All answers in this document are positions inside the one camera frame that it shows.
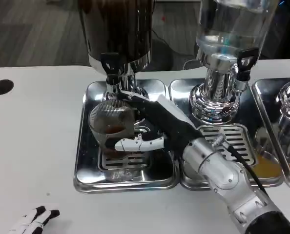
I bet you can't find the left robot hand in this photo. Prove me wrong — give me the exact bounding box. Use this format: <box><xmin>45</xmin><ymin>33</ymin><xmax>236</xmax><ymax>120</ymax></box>
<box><xmin>8</xmin><ymin>206</ymin><xmax>61</xmax><ymax>234</ymax></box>

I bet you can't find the clear drink dispenser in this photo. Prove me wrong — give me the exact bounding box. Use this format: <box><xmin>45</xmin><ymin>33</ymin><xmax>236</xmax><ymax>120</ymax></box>
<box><xmin>188</xmin><ymin>0</ymin><xmax>281</xmax><ymax>122</ymax></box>

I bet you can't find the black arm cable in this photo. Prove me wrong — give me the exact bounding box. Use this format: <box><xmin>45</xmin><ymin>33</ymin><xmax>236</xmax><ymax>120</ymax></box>
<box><xmin>212</xmin><ymin>133</ymin><xmax>272</xmax><ymax>195</ymax></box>

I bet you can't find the steel drip tray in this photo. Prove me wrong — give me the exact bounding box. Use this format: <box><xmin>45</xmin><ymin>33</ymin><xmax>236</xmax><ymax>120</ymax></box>
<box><xmin>251</xmin><ymin>78</ymin><xmax>290</xmax><ymax>192</ymax></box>
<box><xmin>168</xmin><ymin>78</ymin><xmax>284</xmax><ymax>191</ymax></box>
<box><xmin>73</xmin><ymin>80</ymin><xmax>180</xmax><ymax>195</ymax></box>

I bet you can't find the black dispenser tap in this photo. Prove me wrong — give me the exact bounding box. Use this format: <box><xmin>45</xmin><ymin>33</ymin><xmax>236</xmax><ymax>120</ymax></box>
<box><xmin>100</xmin><ymin>52</ymin><xmax>123</xmax><ymax>95</ymax></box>
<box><xmin>234</xmin><ymin>48</ymin><xmax>259</xmax><ymax>92</ymax></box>

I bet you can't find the steel slotted tray grid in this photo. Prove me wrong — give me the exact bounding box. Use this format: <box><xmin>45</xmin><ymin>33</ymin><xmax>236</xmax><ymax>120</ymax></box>
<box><xmin>197</xmin><ymin>124</ymin><xmax>257</xmax><ymax>166</ymax></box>
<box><xmin>98</xmin><ymin>145</ymin><xmax>153</xmax><ymax>171</ymax></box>

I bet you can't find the clear ribbed glass cup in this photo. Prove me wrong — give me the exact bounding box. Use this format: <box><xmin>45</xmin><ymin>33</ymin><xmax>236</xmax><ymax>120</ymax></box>
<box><xmin>89</xmin><ymin>101</ymin><xmax>136</xmax><ymax>152</ymax></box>

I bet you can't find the black round counter hole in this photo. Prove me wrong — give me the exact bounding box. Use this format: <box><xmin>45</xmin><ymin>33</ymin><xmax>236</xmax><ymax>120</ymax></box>
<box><xmin>0</xmin><ymin>79</ymin><xmax>14</xmax><ymax>95</ymax></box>

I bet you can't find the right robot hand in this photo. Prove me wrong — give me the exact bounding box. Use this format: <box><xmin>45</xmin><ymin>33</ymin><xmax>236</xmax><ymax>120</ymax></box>
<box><xmin>114</xmin><ymin>89</ymin><xmax>208</xmax><ymax>159</ymax></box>

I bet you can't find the dark drink dispenser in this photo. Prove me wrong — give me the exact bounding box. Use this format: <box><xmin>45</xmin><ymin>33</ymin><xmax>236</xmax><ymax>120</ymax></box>
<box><xmin>78</xmin><ymin>0</ymin><xmax>158</xmax><ymax>103</ymax></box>

